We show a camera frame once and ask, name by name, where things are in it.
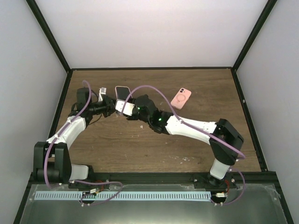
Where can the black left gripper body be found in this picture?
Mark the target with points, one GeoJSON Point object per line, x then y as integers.
{"type": "Point", "coordinates": [107, 107]}

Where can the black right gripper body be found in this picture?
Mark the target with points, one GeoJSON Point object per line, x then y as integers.
{"type": "Point", "coordinates": [131, 118]}

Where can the plain pink phone case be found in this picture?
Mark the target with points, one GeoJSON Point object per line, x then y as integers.
{"type": "Point", "coordinates": [122, 92]}

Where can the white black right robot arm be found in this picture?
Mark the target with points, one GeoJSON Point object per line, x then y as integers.
{"type": "Point", "coordinates": [225, 141]}

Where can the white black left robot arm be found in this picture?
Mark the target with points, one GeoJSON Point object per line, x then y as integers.
{"type": "Point", "coordinates": [52, 162]}

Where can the light blue slotted strip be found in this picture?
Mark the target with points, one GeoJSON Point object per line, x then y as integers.
{"type": "Point", "coordinates": [125, 195]}

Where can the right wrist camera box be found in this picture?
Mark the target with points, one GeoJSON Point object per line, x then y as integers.
{"type": "Point", "coordinates": [124, 108]}

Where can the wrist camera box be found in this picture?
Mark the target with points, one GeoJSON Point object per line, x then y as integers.
{"type": "Point", "coordinates": [102, 93]}
{"type": "Point", "coordinates": [124, 108]}

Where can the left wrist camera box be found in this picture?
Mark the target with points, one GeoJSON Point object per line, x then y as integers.
{"type": "Point", "coordinates": [102, 93]}

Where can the pink ring-stand phone case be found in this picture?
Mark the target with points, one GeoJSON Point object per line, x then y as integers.
{"type": "Point", "coordinates": [181, 98]}

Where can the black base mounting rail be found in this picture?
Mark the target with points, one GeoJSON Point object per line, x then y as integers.
{"type": "Point", "coordinates": [200, 180]}

